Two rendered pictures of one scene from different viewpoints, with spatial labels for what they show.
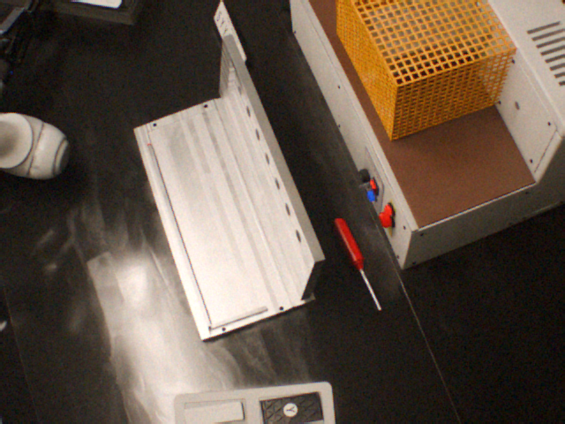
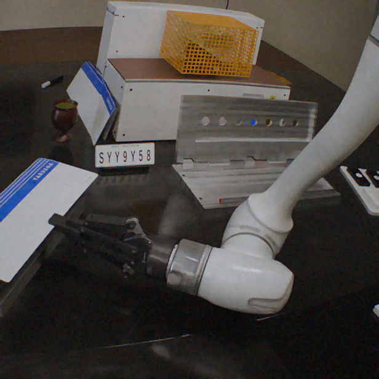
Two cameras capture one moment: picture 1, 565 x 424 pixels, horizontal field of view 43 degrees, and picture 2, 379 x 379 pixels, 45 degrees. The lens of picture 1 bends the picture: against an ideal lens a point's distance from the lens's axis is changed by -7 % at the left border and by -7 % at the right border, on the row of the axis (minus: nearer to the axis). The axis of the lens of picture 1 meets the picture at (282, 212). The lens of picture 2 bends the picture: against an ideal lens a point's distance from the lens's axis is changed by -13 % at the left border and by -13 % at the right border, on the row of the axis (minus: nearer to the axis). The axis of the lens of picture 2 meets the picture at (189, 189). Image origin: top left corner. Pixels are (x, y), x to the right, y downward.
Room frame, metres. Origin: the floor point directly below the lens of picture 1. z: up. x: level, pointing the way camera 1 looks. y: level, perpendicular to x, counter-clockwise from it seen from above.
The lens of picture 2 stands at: (1.11, 1.18, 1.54)
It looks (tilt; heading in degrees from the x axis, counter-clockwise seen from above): 30 degrees down; 252
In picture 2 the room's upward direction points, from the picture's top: 12 degrees clockwise
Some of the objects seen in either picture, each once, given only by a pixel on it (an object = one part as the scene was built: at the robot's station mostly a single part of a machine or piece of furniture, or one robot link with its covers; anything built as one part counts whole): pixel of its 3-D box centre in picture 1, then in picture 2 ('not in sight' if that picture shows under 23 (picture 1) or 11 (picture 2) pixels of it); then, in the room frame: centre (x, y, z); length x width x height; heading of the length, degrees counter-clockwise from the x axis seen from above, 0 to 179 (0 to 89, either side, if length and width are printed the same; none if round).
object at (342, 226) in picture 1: (357, 264); not in sight; (0.41, -0.11, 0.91); 0.18 x 0.03 x 0.03; 14
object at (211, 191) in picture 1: (218, 208); (263, 181); (0.56, 0.11, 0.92); 0.44 x 0.21 x 0.04; 11
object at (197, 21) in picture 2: (421, 38); (207, 41); (0.67, -0.27, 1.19); 0.23 x 0.20 x 0.17; 11
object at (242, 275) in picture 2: not in sight; (250, 279); (0.77, 0.59, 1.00); 0.16 x 0.13 x 0.11; 153
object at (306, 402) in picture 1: (290, 410); (358, 176); (0.18, 0.05, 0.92); 0.10 x 0.05 x 0.01; 89
